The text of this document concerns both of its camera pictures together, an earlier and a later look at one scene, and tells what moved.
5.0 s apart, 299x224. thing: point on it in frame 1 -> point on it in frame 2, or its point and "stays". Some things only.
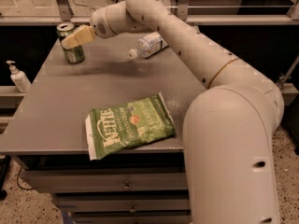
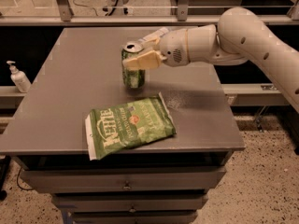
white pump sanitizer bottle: x=20 y=79 stays
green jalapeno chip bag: x=117 y=129 stays
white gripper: x=99 y=22 -> x=173 y=48
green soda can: x=74 y=55 -> x=133 y=78
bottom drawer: x=172 y=217 stays
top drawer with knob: x=161 y=180 stays
